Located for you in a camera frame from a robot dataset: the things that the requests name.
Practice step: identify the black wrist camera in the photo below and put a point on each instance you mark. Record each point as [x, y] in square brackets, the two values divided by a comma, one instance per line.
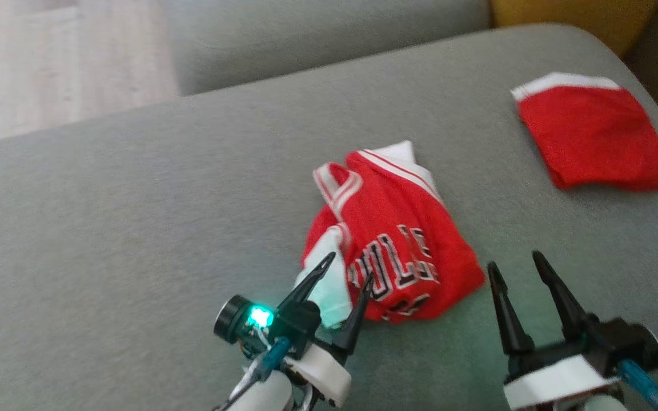
[632, 342]
[237, 322]

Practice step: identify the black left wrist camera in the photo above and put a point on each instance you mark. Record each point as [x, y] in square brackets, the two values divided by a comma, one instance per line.
[237, 322]

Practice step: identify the yellow pillow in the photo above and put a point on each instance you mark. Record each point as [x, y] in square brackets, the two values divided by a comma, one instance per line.
[574, 20]

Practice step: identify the grey sofa seat cushion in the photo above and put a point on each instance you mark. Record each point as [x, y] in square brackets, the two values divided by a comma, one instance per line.
[135, 228]

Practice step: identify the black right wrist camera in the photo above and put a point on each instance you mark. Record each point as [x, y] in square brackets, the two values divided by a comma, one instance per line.
[632, 342]

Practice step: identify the grey sofa back cushion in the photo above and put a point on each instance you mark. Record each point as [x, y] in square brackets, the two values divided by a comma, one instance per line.
[317, 40]

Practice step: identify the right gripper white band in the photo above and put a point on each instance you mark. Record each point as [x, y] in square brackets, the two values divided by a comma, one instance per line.
[557, 379]

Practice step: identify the red shorts white waistband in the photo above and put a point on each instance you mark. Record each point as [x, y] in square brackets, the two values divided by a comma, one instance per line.
[592, 137]

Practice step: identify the red basketball jersey white trim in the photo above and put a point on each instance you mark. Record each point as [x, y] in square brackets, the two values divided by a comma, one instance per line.
[397, 228]

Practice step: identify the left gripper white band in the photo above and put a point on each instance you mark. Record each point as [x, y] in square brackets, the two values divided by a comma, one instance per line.
[320, 371]

